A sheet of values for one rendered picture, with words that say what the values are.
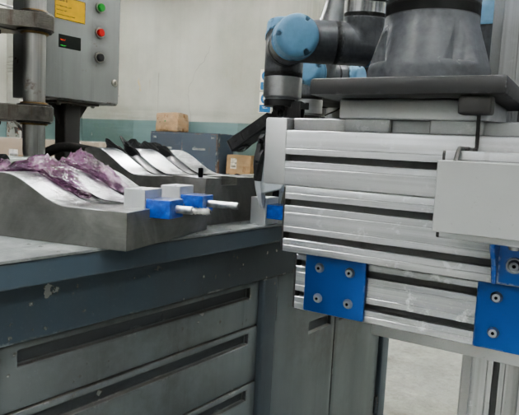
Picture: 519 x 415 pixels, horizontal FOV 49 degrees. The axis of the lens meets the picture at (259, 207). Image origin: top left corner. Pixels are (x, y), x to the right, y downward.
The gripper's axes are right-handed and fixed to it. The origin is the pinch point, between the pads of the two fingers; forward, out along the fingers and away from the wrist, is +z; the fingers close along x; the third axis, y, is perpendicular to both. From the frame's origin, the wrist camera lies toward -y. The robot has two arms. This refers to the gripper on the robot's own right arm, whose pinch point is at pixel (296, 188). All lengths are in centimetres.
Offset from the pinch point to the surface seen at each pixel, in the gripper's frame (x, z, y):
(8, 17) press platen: -29, -42, -74
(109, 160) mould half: -47, -6, -29
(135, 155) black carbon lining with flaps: -38.8, -7.5, -28.1
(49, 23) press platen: -22, -42, -67
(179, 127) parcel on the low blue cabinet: 604, -37, -351
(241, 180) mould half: -45.7, -3.7, 0.9
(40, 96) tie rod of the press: -22, -22, -69
